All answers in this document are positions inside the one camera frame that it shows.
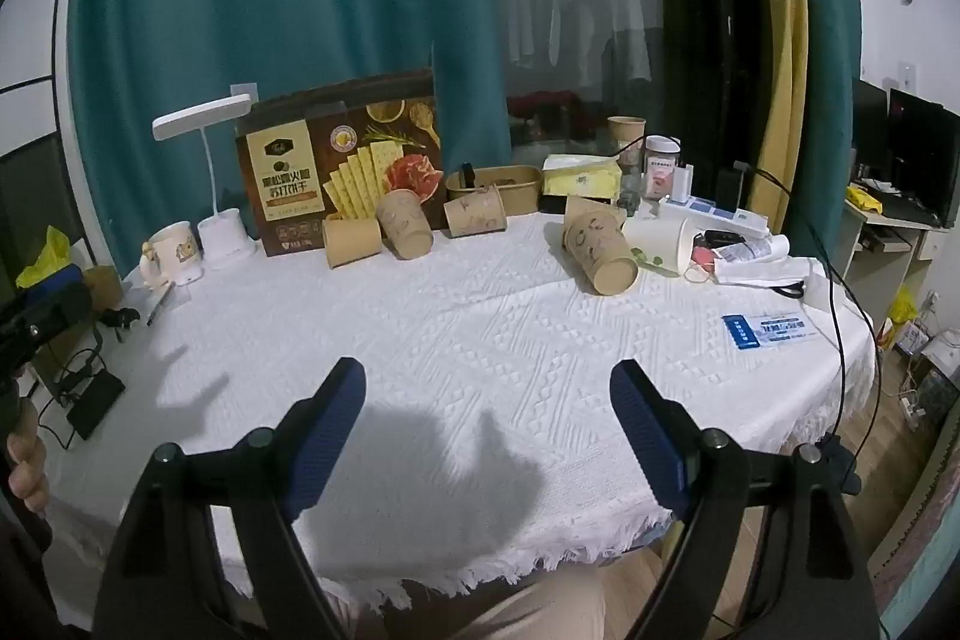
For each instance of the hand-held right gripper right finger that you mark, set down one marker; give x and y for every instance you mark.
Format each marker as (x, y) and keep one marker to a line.
(649, 434)

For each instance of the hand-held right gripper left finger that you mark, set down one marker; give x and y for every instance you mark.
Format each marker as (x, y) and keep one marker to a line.
(330, 434)

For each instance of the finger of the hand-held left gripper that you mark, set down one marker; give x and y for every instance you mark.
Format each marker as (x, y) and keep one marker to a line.
(45, 317)

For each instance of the white leaf print paper cup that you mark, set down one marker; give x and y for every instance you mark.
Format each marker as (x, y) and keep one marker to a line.
(660, 242)

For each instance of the plain brown paper cup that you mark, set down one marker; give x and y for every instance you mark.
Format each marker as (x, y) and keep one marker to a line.
(352, 242)

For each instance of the person's left hand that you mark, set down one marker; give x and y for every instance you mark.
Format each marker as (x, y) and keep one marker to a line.
(28, 460)

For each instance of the yellow plastic bag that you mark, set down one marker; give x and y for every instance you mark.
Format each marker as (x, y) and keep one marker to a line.
(864, 197)
(45, 257)
(902, 306)

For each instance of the cardboard box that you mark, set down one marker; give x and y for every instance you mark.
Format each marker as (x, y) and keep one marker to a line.
(101, 287)

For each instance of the black power bank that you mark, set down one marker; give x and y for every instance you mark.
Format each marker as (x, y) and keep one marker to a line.
(96, 406)

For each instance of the black pen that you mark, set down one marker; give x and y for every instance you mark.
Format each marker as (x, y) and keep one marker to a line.
(160, 304)

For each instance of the white printed mug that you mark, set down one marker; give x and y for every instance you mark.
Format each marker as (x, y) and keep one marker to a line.
(177, 254)

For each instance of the blue and white packet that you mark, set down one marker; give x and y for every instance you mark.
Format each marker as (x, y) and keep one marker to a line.
(765, 331)

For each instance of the white tablecloth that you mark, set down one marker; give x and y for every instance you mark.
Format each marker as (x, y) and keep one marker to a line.
(465, 340)

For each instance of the white desk lamp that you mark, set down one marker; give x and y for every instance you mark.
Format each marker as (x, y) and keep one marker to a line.
(219, 235)

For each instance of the clear plastic bottle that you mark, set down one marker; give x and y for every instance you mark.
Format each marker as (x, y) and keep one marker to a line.
(754, 250)

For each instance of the blue and white box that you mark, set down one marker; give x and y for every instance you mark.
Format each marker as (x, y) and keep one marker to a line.
(720, 216)

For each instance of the brown cracker box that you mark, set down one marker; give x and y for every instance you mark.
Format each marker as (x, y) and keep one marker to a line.
(300, 194)

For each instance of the small white box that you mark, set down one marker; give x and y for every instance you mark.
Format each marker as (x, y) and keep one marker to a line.
(682, 184)

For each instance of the clear jar with white lid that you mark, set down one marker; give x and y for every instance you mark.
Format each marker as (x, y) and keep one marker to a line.
(662, 171)

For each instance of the yellow tissue box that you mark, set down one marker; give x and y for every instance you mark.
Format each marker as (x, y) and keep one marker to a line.
(581, 179)

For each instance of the brown paper food container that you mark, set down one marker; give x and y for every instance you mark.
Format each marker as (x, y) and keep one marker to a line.
(519, 194)

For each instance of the white desk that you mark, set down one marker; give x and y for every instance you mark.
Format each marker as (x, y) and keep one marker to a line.
(892, 235)

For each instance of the black monitor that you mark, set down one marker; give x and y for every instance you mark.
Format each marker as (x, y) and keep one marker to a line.
(922, 156)

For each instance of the yellow curtain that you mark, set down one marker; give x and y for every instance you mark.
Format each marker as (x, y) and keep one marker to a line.
(787, 48)

